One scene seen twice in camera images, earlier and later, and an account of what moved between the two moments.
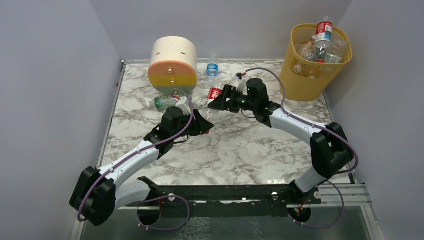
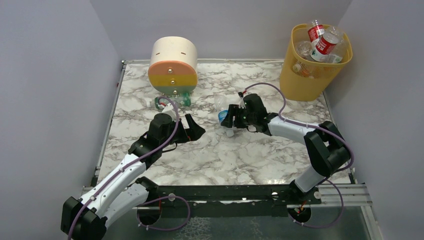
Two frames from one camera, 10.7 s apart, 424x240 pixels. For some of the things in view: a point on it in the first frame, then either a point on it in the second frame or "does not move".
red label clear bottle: (323, 34) to (315, 31)
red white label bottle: (207, 113) to (324, 47)
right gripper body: (228, 101) to (235, 116)
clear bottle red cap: (306, 51) does not move
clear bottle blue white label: (339, 48) does not move
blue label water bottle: (212, 67) to (222, 102)
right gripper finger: (228, 91) to (233, 110)
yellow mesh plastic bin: (306, 80) does not move
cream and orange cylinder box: (173, 64) does not move
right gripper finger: (223, 102) to (228, 120)
